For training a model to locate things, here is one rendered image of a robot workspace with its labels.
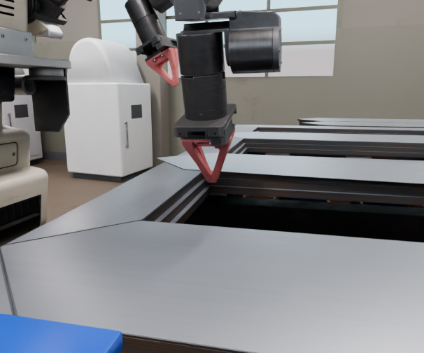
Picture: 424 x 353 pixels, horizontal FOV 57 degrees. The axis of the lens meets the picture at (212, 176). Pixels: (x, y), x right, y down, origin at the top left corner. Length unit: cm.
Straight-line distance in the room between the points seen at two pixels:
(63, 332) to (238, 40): 37
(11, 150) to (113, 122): 331
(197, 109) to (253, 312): 31
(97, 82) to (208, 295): 417
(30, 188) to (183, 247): 65
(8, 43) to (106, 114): 339
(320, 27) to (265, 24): 404
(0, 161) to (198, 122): 55
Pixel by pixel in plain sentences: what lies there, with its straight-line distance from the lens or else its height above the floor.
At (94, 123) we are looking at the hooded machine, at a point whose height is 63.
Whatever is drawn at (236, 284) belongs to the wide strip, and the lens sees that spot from 28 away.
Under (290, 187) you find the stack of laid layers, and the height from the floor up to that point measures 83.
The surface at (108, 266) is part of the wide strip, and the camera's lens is 31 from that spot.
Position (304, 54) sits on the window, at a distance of 450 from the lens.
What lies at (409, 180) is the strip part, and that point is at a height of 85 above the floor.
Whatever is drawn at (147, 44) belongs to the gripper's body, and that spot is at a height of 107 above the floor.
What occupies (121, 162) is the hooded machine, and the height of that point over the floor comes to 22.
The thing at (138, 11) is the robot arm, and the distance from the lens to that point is 93.
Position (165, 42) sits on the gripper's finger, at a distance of 88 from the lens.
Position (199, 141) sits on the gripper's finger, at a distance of 52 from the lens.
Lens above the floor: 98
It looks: 12 degrees down
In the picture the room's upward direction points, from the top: straight up
